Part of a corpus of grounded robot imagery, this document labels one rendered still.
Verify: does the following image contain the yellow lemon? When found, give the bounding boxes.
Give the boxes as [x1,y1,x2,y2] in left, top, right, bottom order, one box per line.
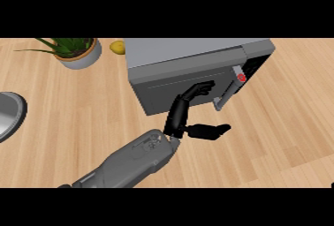
[109,40,129,56]

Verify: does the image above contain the grey microwave oven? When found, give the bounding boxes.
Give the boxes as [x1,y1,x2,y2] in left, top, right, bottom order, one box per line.
[123,38,277,117]

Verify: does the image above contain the round grey metal pan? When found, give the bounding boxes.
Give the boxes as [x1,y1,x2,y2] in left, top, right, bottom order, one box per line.
[0,91,29,144]

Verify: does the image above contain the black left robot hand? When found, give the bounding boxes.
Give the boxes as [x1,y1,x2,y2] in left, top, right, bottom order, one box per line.
[163,80,234,141]

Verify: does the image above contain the green plant in white pot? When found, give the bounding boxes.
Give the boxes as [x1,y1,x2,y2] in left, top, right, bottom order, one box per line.
[15,38,106,71]

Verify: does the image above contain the grey microwave door with handle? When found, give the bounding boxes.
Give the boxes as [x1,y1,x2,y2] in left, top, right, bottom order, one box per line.
[129,54,250,117]

